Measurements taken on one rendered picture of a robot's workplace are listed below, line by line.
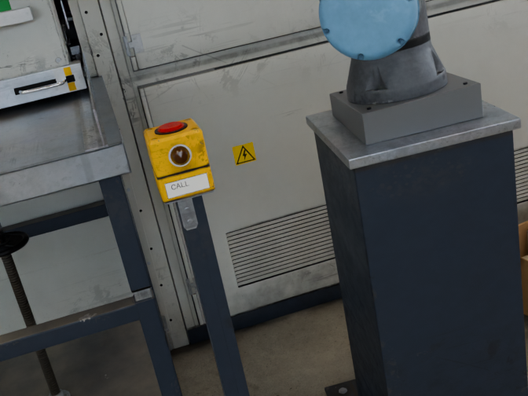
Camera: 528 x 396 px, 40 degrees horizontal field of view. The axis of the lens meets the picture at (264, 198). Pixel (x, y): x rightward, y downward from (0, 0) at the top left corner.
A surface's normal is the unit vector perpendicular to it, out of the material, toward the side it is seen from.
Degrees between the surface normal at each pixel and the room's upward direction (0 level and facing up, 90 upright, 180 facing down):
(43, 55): 90
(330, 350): 0
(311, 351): 0
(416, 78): 67
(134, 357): 0
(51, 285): 90
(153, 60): 90
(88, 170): 90
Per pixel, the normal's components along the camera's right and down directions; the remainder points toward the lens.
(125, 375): -0.18, -0.91
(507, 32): 0.25, 0.32
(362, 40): -0.20, 0.45
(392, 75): -0.26, 0.04
